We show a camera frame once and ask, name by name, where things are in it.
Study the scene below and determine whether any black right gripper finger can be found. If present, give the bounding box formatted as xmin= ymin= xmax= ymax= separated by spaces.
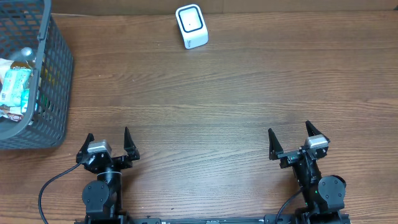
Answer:
xmin=305 ymin=120 xmax=330 ymax=143
xmin=268 ymin=128 xmax=284 ymax=161

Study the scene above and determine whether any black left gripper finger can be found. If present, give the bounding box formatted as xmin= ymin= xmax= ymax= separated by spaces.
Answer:
xmin=76 ymin=133 xmax=95 ymax=163
xmin=124 ymin=127 xmax=140 ymax=161

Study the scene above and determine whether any clear bottle with silver cap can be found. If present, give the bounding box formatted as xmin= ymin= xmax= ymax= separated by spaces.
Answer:
xmin=9 ymin=47 xmax=36 ymax=69

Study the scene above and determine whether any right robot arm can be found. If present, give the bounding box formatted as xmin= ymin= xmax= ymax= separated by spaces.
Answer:
xmin=264 ymin=121 xmax=351 ymax=224

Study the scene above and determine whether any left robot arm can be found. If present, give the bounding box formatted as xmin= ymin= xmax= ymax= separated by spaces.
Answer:
xmin=76 ymin=128 xmax=140 ymax=223

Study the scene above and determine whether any light green snack packet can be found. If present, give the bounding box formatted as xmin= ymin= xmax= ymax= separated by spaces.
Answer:
xmin=1 ymin=68 xmax=32 ymax=107

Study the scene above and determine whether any brown white wrapper packet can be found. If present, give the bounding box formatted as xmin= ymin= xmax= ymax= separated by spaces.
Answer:
xmin=1 ymin=105 xmax=24 ymax=122

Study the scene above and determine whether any grey plastic mesh basket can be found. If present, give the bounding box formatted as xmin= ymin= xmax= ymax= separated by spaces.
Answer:
xmin=1 ymin=1 xmax=73 ymax=149

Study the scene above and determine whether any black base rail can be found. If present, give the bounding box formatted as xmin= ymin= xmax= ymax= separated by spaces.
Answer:
xmin=74 ymin=214 xmax=351 ymax=224

